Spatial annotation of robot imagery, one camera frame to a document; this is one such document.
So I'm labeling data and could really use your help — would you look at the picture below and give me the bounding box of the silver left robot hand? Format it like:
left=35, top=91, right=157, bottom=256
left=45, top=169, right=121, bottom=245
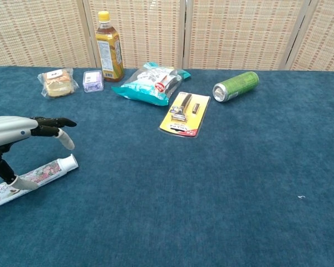
left=0, top=116, right=78, bottom=191

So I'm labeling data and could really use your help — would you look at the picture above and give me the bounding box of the floral white toothpaste tube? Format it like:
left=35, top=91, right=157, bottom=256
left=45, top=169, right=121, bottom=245
left=0, top=154, right=79, bottom=211

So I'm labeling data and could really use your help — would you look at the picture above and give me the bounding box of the wrapped sandwich packet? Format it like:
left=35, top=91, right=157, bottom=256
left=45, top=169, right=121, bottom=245
left=37, top=68, right=80, bottom=98

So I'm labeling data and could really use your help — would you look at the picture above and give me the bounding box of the small purple box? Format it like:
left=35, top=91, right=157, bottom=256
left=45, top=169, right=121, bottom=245
left=82, top=70, right=105, bottom=93

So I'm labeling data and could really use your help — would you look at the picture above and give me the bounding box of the yellow-capped tea bottle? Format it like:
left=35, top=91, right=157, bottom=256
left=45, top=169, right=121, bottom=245
left=95, top=11, right=125, bottom=83

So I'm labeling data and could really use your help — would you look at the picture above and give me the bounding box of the teal snack bag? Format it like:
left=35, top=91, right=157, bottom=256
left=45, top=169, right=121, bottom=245
left=111, top=62, right=192, bottom=107

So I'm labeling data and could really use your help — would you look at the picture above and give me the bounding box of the yellow razor blister pack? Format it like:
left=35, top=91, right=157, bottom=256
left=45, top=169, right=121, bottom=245
left=159, top=91, right=212, bottom=139

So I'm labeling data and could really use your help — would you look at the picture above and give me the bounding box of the blue table cloth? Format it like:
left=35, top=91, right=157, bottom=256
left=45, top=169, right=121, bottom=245
left=0, top=66, right=334, bottom=267

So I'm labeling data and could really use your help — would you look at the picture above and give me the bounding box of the green drink can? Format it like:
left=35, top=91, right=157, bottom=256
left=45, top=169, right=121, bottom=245
left=212, top=71, right=260, bottom=103

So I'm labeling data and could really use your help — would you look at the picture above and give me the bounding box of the bamboo folding screen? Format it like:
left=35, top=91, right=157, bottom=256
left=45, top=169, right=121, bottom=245
left=0, top=0, right=334, bottom=72

